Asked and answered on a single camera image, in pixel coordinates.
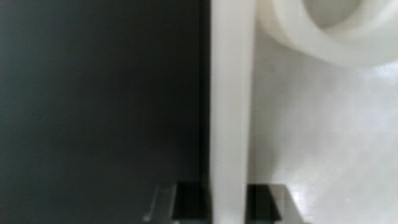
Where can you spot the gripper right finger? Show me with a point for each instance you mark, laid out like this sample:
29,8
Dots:
271,205

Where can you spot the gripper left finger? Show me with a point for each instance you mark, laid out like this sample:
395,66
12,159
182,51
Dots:
180,204

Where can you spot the white desk top tray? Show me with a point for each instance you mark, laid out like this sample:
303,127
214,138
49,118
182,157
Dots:
305,110

